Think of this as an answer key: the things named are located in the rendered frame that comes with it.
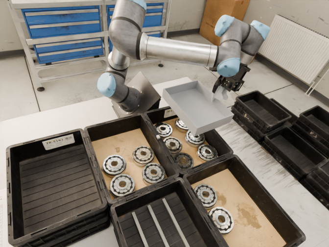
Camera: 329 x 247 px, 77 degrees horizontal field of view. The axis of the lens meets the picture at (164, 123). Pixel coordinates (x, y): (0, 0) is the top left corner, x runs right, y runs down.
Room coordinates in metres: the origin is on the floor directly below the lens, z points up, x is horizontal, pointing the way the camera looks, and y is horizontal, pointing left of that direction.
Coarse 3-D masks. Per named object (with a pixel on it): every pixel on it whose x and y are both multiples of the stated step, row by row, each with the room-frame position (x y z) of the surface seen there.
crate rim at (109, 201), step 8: (112, 120) 0.69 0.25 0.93; (120, 120) 0.70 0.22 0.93; (144, 120) 0.73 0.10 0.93; (88, 128) 0.61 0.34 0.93; (88, 136) 0.57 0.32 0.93; (88, 144) 0.53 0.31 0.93; (160, 144) 0.60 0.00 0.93; (96, 160) 0.46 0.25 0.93; (168, 160) 0.52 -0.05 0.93; (96, 168) 0.42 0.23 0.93; (176, 168) 0.49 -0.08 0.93; (176, 176) 0.45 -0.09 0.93; (104, 184) 0.37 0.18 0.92; (152, 184) 0.40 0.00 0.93; (104, 192) 0.33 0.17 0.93; (136, 192) 0.35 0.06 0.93; (112, 200) 0.31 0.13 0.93; (120, 200) 0.31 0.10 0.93
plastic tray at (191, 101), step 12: (180, 84) 0.84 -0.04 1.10; (192, 84) 0.89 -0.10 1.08; (168, 96) 0.75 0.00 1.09; (180, 96) 0.81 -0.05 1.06; (192, 96) 0.83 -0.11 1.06; (204, 96) 0.84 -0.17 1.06; (180, 108) 0.67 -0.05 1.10; (192, 108) 0.74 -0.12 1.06; (204, 108) 0.75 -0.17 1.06; (216, 108) 0.77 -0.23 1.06; (192, 120) 0.66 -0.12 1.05; (204, 120) 0.68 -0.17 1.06; (216, 120) 0.64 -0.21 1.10; (228, 120) 0.68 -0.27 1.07; (192, 132) 0.59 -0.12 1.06; (204, 132) 0.61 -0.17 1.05
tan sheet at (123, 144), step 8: (112, 136) 0.67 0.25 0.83; (120, 136) 0.68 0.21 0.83; (128, 136) 0.69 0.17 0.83; (136, 136) 0.70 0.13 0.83; (96, 144) 0.60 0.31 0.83; (104, 144) 0.61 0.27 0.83; (112, 144) 0.62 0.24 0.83; (120, 144) 0.63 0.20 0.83; (128, 144) 0.64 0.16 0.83; (136, 144) 0.65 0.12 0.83; (144, 144) 0.66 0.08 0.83; (96, 152) 0.56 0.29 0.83; (104, 152) 0.57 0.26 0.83; (112, 152) 0.57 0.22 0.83; (120, 152) 0.58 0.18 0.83; (128, 152) 0.59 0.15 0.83; (128, 160) 0.55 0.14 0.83; (128, 168) 0.51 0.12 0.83; (136, 168) 0.51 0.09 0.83; (104, 176) 0.44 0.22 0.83; (136, 176) 0.47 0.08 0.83; (136, 184) 0.43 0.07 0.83; (144, 184) 0.44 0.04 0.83
